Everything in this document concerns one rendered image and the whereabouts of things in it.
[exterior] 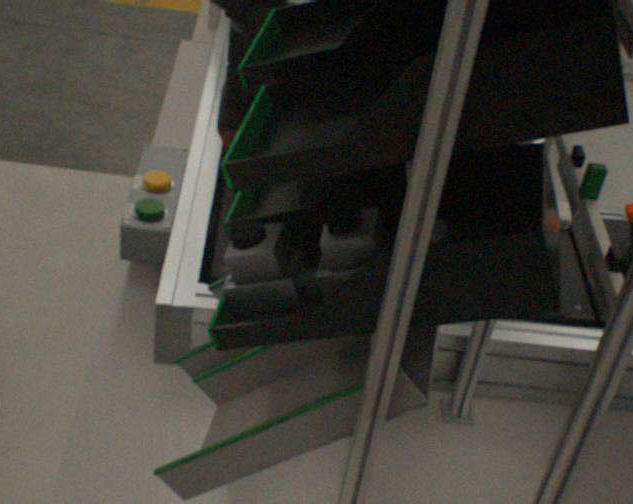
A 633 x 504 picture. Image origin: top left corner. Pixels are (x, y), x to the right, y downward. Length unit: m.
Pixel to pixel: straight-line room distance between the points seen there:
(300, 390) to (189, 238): 0.43
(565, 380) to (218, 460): 0.55
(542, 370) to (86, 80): 2.65
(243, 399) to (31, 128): 2.45
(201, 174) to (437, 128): 0.86
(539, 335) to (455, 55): 0.71
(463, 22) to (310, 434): 0.41
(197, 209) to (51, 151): 1.93
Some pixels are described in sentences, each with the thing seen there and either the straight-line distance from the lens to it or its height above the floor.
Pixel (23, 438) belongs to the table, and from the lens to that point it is 1.21.
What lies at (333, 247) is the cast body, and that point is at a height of 1.29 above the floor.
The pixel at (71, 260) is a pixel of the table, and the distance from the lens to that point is 1.44.
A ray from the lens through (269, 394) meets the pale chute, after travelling 0.99.
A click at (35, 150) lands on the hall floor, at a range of 3.28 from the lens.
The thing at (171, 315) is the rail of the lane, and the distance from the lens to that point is 1.22.
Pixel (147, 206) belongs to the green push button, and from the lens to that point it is 1.35.
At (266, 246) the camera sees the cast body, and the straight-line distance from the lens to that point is 0.81.
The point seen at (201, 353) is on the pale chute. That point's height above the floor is 1.04.
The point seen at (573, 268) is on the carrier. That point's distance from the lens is 1.39.
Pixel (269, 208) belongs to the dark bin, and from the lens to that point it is 0.97.
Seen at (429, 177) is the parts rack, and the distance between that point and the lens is 0.66.
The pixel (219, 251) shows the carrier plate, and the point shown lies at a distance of 1.28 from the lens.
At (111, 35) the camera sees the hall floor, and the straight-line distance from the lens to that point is 4.01.
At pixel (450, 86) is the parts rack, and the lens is 0.63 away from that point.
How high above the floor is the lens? 1.76
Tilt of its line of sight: 38 degrees down
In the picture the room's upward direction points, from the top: 9 degrees clockwise
